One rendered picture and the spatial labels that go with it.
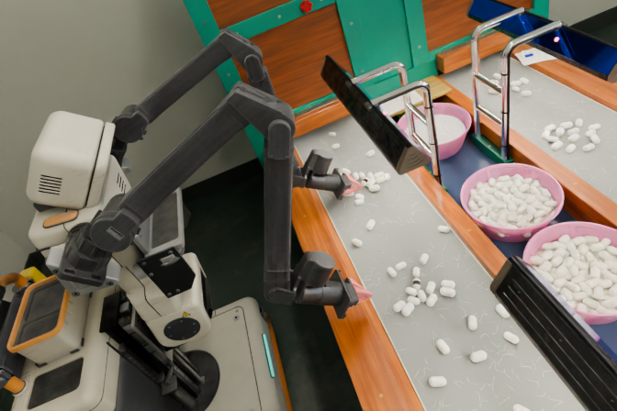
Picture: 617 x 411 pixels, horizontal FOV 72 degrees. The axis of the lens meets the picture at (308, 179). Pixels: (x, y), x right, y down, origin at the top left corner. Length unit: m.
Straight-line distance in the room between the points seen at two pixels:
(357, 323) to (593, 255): 0.61
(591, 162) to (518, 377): 0.71
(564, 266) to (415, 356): 0.43
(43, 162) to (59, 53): 1.67
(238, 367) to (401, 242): 0.84
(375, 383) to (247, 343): 0.85
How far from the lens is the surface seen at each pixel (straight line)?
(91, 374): 1.37
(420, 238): 1.27
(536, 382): 1.07
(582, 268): 1.23
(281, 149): 0.74
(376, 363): 1.06
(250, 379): 1.73
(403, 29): 1.79
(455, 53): 1.86
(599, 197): 1.36
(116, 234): 0.89
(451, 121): 1.69
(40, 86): 2.74
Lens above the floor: 1.72
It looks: 39 degrees down
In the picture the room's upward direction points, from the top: 22 degrees counter-clockwise
